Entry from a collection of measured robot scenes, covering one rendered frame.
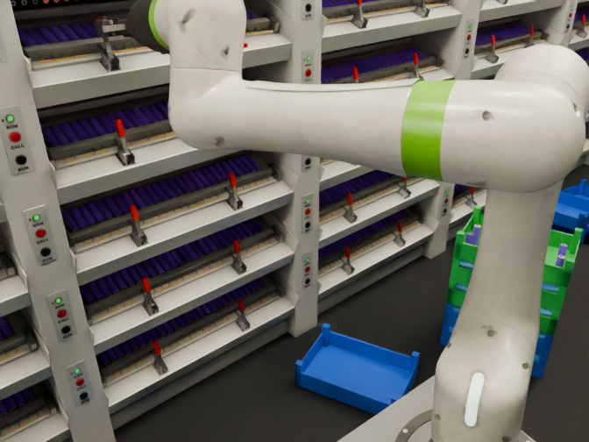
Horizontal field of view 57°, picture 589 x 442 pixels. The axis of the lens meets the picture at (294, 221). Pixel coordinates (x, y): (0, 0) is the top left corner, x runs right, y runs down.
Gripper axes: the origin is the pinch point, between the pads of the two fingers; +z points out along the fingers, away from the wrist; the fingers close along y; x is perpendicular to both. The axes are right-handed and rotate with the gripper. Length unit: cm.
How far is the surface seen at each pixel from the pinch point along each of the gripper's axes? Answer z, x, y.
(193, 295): 11, -66, 11
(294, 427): -11, -102, 21
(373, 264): 13, -86, 80
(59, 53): 7.1, -3.3, -7.8
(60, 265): 6.6, -43.7, -18.7
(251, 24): 5.9, -3.1, 36.6
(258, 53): 1.7, -9.6, 34.4
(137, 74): 1.6, -9.3, 4.2
